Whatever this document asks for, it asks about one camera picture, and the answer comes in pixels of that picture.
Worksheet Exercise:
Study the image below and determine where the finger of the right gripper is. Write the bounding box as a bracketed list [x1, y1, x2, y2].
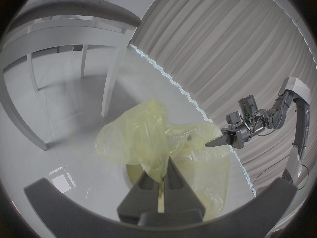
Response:
[205, 135, 231, 149]

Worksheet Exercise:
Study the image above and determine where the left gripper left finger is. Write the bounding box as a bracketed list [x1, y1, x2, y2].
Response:
[117, 170, 159, 226]

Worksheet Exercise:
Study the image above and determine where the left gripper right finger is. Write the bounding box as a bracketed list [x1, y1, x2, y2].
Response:
[163, 156, 206, 220]

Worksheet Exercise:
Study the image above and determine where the yellow plastic bag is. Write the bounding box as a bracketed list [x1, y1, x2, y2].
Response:
[95, 98, 232, 220]

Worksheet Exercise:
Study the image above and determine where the white trash bin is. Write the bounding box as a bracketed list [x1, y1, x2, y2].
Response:
[123, 146, 232, 220]

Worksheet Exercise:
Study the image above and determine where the pale grey curtain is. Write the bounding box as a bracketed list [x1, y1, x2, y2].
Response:
[129, 0, 317, 208]

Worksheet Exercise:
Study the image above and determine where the grey padded white chair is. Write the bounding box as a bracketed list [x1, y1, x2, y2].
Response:
[0, 0, 141, 152]

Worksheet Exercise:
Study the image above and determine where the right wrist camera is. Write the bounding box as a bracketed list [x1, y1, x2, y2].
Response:
[225, 111, 241, 128]

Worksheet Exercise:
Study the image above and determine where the black cable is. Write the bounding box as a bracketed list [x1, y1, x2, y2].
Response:
[252, 165, 309, 198]

